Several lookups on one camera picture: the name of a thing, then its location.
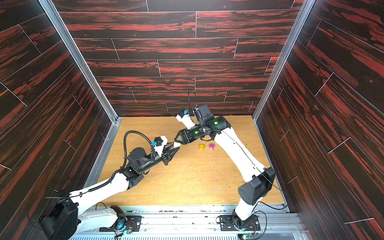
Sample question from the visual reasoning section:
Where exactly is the aluminium corner post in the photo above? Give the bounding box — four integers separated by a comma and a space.
253, 0, 316, 126
39, 0, 121, 124

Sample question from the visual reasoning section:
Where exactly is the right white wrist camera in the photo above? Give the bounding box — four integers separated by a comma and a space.
176, 109, 196, 130

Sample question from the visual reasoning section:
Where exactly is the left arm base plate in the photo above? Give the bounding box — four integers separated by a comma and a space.
99, 216, 142, 234

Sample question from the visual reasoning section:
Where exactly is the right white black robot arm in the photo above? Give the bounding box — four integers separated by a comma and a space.
175, 104, 276, 229

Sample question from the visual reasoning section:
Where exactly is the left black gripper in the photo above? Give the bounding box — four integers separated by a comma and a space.
138, 142, 178, 175

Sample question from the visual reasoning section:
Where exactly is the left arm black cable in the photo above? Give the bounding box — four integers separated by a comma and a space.
86, 130, 154, 193

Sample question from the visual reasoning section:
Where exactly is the left aluminium corner post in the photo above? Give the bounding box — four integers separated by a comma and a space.
39, 0, 121, 124

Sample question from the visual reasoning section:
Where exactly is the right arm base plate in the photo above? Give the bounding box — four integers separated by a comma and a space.
216, 215, 261, 232

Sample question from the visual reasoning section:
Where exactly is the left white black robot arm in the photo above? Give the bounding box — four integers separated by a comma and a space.
39, 143, 180, 240

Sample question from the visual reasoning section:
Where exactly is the right aluminium corner post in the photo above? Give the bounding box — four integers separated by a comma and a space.
253, 0, 316, 126

